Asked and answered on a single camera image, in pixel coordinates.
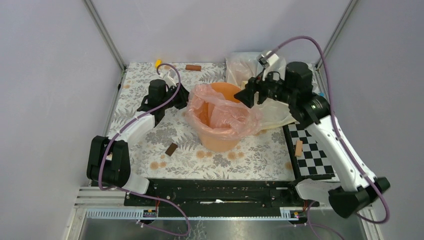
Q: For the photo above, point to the small wooden block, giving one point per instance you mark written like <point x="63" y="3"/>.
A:
<point x="298" y="148"/>

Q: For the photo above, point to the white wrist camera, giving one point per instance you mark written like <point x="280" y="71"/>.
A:
<point x="267" y="59"/>
<point x="170" y="77"/>

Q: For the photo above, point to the clear plastic bag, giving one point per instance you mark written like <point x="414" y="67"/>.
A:
<point x="241" y="66"/>

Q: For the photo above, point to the pink translucent trash bag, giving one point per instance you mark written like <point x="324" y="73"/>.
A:
<point x="212" y="110"/>

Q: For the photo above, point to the yellow toy block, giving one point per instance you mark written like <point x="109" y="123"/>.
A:
<point x="157" y="63"/>

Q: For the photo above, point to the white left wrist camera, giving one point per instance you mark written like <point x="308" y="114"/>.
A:
<point x="170" y="77"/>

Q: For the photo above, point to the yellowish translucent trash bag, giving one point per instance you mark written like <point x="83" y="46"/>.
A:
<point x="275" y="114"/>

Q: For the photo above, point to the small brown cylinder block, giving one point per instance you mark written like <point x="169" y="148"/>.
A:
<point x="192" y="67"/>

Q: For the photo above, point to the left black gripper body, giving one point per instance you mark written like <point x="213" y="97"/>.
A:
<point x="180" y="100"/>

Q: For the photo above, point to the orange plastic trash bin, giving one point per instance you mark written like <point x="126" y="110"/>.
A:
<point x="216" y="143"/>

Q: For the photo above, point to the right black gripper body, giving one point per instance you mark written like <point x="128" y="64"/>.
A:
<point x="268" y="88"/>

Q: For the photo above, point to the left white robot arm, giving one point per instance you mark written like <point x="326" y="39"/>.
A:
<point x="109" y="156"/>

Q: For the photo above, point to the black white checkerboard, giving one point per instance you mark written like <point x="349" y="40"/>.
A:
<point x="313" y="163"/>

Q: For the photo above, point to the floral table mat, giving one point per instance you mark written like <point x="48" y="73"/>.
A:
<point x="263" y="156"/>

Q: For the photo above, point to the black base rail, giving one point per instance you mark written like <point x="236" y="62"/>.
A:
<point x="172" y="198"/>

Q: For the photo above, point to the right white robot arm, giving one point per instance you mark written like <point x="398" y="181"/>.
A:
<point x="359" y="187"/>

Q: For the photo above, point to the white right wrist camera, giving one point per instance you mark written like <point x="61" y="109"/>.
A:
<point x="267" y="59"/>

